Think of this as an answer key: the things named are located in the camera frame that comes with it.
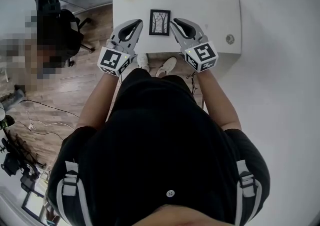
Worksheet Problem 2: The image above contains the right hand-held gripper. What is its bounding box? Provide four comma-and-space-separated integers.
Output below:
170, 17, 219, 73

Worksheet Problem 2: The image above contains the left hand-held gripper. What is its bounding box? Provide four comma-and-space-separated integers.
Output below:
96, 18, 144, 77

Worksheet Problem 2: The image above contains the black picture frame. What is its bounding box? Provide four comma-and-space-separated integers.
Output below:
148, 9, 172, 36

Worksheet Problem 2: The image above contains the person's left forearm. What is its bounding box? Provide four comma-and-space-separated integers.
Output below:
75, 70, 121, 131

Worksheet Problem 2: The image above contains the person's right forearm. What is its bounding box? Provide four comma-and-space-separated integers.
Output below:
196, 69, 243, 131

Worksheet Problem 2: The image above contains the person's left white shoe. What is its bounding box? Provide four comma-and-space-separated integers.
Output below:
136, 52, 151, 72

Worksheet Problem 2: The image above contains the person's white shoe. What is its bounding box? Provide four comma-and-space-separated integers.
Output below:
155, 56, 178, 77
136, 52, 151, 72

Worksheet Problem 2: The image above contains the person's right white shoe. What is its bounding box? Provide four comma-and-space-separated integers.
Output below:
155, 56, 178, 77

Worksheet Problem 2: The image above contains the black office chair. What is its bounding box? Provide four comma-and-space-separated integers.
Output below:
33, 0, 96, 67

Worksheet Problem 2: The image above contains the person's black shirt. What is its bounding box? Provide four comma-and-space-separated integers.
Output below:
46, 67, 271, 226

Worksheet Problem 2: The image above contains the pile of black equipment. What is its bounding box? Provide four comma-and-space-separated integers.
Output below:
0, 132, 48, 192

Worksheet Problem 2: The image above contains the black cable under desk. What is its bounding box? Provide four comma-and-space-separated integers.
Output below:
185, 71, 201, 96

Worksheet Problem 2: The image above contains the black floor cable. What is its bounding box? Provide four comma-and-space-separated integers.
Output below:
24, 98, 81, 119

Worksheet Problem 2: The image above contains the white cable with charger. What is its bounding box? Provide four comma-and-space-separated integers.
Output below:
25, 111, 76, 136

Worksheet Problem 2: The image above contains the right grey shoulder strap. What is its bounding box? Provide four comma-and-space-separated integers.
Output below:
233, 159, 263, 226

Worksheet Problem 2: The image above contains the grey shoulder strap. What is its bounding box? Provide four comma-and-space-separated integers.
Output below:
233, 159, 263, 226
55, 160, 90, 226

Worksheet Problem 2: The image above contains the left grey shoulder strap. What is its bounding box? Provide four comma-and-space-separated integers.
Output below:
55, 160, 90, 226

